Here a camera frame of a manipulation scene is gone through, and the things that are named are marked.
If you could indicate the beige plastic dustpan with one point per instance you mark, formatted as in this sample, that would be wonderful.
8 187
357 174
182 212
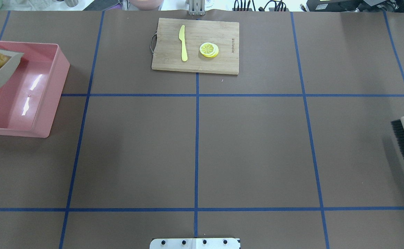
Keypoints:
10 67

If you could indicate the pink plastic bin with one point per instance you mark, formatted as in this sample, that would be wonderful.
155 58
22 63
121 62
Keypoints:
29 99

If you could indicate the yellow plastic knife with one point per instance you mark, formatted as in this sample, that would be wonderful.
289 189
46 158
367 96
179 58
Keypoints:
182 38

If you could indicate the yellow lemon slices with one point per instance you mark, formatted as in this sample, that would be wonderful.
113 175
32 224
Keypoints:
209 50

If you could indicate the bamboo cutting board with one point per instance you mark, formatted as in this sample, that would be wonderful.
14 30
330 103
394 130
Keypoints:
167 51

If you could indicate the pink bowl with ice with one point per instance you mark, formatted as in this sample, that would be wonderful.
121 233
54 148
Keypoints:
146 4

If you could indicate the aluminium frame post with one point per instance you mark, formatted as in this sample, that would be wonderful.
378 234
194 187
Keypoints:
196 7

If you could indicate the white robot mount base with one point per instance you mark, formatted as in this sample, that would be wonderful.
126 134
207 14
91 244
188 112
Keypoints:
195 243

